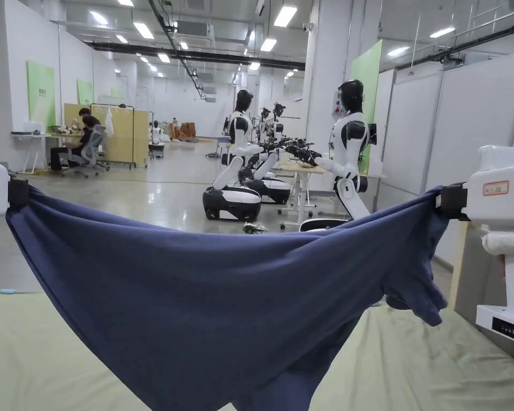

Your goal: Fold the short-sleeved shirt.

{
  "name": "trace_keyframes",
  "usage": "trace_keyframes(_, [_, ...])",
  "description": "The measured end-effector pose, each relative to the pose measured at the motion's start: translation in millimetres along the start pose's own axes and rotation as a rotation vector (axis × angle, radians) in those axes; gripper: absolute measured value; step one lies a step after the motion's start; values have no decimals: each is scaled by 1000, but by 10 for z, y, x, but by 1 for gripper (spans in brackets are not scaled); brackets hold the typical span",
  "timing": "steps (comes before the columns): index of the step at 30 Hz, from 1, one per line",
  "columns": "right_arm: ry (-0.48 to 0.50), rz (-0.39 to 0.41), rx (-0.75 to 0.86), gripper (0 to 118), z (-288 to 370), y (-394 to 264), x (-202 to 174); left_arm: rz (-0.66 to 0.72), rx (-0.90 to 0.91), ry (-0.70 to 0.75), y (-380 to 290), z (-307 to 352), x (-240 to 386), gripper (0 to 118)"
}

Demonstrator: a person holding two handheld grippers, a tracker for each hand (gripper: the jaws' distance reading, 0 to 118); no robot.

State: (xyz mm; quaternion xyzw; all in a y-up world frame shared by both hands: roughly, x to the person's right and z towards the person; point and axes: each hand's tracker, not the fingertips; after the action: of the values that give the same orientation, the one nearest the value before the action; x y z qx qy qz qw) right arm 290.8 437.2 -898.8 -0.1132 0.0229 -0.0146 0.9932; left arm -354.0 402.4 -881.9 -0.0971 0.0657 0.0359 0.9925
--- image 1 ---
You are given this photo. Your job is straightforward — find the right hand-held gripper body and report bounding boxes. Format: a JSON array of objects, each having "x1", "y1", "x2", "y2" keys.
[{"x1": 434, "y1": 144, "x2": 514, "y2": 343}]

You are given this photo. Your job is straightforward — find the dark blue shirt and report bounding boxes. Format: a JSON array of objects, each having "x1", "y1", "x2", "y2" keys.
[{"x1": 5, "y1": 185, "x2": 451, "y2": 411}]

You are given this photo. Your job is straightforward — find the white desk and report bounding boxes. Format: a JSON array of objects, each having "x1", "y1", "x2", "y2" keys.
[{"x1": 10, "y1": 130, "x2": 53, "y2": 174}]

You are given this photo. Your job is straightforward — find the grey office chair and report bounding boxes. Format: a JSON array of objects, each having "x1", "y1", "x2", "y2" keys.
[{"x1": 61, "y1": 124, "x2": 111, "y2": 179}]

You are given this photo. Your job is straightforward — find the wooden screen with clothes rack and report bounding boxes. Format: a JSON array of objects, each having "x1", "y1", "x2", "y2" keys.
[{"x1": 63, "y1": 102, "x2": 150, "y2": 169}]

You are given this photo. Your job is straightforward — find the black white humanoid robot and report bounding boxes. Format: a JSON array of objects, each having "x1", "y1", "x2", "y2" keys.
[
  {"x1": 202, "y1": 89, "x2": 283, "y2": 222},
  {"x1": 239, "y1": 102, "x2": 293, "y2": 206},
  {"x1": 299, "y1": 79, "x2": 388, "y2": 233}
]

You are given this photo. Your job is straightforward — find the small white humanoid robot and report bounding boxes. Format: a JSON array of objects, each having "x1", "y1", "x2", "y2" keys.
[{"x1": 148, "y1": 120, "x2": 168, "y2": 161}]

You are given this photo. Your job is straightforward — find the bed with pale green sheet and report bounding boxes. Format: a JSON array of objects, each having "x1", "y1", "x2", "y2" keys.
[{"x1": 0, "y1": 290, "x2": 514, "y2": 411}]

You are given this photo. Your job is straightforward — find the white table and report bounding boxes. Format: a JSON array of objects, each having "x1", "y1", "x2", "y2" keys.
[{"x1": 273, "y1": 162, "x2": 388, "y2": 218}]

